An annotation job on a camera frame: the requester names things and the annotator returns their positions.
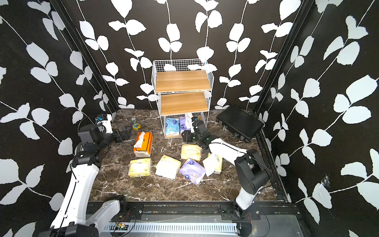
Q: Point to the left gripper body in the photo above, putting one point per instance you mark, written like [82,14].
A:
[125,136]

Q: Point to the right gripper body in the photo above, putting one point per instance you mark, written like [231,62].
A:
[191,138]

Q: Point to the purple tissue pack bottom shelf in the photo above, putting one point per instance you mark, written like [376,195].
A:
[186,123]

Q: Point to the yellow tissue pack shelf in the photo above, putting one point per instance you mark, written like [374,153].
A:
[191,151]

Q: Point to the orange tissue pack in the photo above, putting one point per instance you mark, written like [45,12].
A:
[143,146]

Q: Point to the light yellow tissue pack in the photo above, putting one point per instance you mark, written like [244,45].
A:
[140,168]

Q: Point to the orange-yellow tissue pack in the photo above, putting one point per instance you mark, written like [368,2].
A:
[168,167]

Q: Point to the pale yellow tissue pack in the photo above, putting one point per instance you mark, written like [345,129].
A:
[213,164]

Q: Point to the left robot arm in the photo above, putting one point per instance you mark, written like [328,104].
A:
[71,220]

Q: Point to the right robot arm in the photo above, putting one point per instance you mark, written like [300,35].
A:
[251,170]

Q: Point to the blue tissue pack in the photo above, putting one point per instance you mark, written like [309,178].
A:
[172,127]

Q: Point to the yellow clock toy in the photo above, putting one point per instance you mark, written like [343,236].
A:
[136,126]

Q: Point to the black carrying case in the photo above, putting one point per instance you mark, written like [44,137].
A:
[240,123]

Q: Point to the small circuit board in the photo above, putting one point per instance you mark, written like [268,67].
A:
[121,226]

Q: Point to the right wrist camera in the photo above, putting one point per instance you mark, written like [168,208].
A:
[193,125]

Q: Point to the white wire shelf rack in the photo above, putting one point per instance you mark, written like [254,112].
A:
[182,86]

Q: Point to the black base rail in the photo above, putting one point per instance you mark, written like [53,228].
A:
[226,209]

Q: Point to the white slotted cable duct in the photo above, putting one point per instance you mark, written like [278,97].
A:
[174,228]

